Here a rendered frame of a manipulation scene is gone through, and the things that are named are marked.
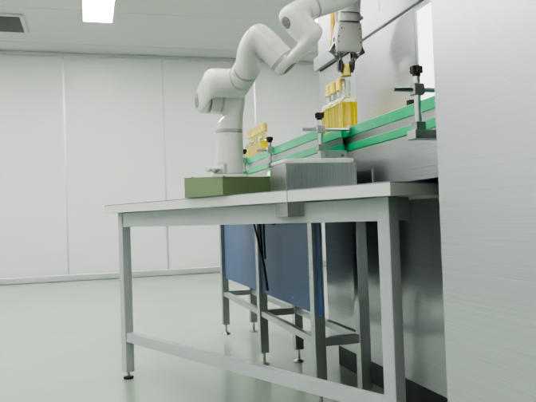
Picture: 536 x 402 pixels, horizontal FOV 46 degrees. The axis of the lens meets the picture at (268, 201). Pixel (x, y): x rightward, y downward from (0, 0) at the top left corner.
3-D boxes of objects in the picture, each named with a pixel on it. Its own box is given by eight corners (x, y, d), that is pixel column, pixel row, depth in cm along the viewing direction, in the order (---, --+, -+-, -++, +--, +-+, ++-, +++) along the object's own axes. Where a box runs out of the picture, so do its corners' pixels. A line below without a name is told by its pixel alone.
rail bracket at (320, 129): (352, 150, 209) (351, 112, 209) (305, 150, 204) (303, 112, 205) (349, 151, 212) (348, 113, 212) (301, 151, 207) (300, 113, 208)
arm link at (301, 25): (283, 23, 212) (314, 55, 211) (243, 49, 199) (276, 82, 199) (305, -11, 199) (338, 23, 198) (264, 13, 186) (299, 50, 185)
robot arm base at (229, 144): (221, 176, 211) (220, 130, 210) (197, 177, 220) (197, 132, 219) (255, 176, 221) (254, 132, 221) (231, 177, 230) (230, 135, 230)
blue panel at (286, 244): (370, 313, 219) (365, 190, 220) (322, 317, 214) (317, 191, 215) (254, 276, 372) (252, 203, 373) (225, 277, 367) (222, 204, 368)
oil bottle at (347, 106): (359, 154, 221) (356, 93, 221) (344, 154, 219) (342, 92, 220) (352, 155, 226) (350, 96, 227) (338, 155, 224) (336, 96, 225)
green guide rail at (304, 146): (324, 151, 211) (323, 128, 211) (321, 151, 211) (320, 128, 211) (219, 183, 379) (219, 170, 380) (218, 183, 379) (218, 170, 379)
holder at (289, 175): (373, 187, 190) (372, 162, 191) (286, 190, 183) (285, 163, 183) (351, 191, 207) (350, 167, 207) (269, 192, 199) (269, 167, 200)
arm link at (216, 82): (260, 83, 204) (212, 80, 198) (238, 119, 225) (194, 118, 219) (255, 58, 207) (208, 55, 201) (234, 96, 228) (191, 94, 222)
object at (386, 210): (400, 483, 157) (388, 196, 159) (121, 378, 274) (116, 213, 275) (422, 473, 163) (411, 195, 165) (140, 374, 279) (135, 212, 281)
